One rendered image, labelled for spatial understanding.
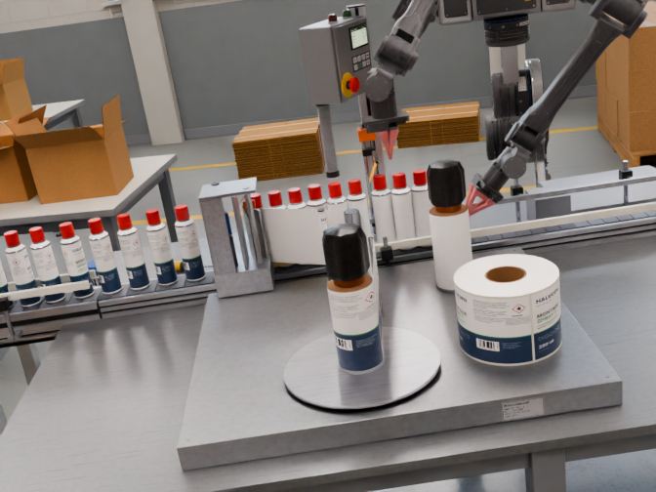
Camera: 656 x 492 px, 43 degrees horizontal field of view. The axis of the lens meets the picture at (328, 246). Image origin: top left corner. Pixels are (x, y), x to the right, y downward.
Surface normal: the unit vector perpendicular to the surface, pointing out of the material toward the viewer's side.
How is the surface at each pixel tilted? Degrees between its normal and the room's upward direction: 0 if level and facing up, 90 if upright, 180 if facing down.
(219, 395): 0
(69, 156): 90
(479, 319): 90
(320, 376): 0
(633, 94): 90
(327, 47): 90
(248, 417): 0
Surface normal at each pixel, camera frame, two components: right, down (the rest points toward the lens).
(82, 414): -0.14, -0.92
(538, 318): 0.36, 0.29
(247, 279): 0.05, 0.36
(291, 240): -0.43, 0.38
